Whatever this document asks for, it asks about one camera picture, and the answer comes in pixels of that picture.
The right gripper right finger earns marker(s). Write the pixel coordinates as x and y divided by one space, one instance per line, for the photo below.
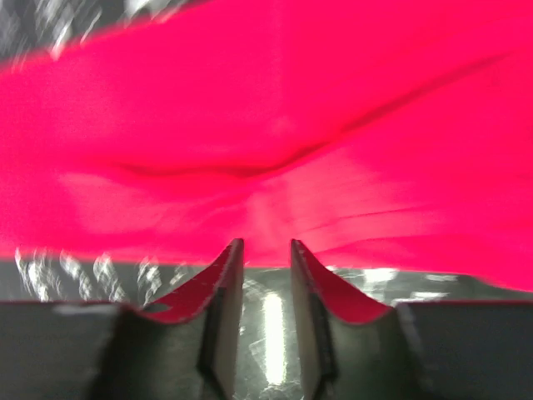
333 324

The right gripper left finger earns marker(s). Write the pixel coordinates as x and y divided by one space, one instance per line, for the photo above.
212 308

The red t-shirt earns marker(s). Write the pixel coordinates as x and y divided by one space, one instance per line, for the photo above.
384 134

